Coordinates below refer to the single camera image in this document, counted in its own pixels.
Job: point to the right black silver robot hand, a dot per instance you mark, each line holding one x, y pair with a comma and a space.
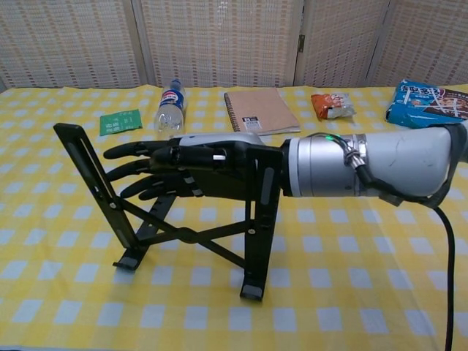
219, 140

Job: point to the black folding laptop stand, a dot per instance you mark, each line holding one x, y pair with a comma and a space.
261, 226

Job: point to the yellow checkered tablecloth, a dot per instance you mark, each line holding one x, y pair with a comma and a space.
347, 256

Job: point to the brown spiral notebook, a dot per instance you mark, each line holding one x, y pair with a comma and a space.
261, 109

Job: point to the clear Pepsi plastic bottle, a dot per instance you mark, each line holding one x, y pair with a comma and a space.
171, 109

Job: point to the green paper packet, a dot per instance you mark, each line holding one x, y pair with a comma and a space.
120, 122

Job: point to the bamboo folding screen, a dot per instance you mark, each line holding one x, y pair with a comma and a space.
219, 40

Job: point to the orange white snack packet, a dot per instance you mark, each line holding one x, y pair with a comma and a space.
331, 106

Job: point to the brass screen hinge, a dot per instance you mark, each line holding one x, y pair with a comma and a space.
301, 43

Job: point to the blue biscuit package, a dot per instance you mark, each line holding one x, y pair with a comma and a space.
424, 106

